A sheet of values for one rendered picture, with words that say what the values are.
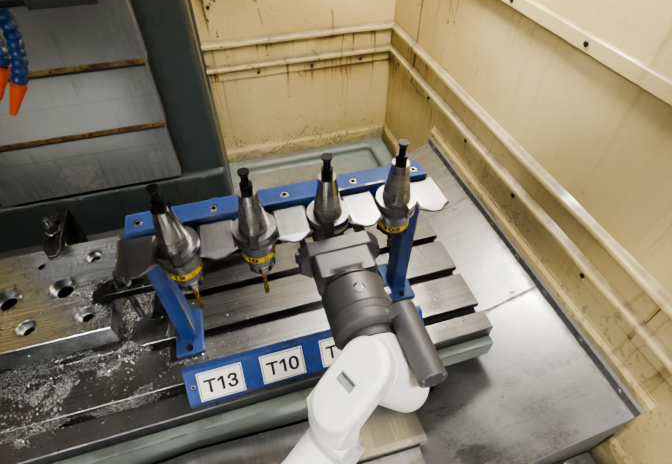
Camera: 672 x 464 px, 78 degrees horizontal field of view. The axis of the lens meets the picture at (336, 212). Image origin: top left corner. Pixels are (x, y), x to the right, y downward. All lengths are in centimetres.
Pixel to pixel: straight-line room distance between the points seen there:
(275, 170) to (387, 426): 108
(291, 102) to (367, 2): 43
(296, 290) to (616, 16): 75
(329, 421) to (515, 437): 58
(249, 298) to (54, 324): 35
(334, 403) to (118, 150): 92
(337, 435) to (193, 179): 95
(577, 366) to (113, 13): 119
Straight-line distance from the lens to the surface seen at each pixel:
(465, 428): 102
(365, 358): 48
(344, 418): 48
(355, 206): 64
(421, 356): 49
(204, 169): 129
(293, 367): 81
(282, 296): 92
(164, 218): 57
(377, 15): 158
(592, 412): 102
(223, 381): 81
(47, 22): 107
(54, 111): 117
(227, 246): 61
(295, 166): 172
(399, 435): 99
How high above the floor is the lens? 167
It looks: 45 degrees down
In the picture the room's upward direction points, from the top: straight up
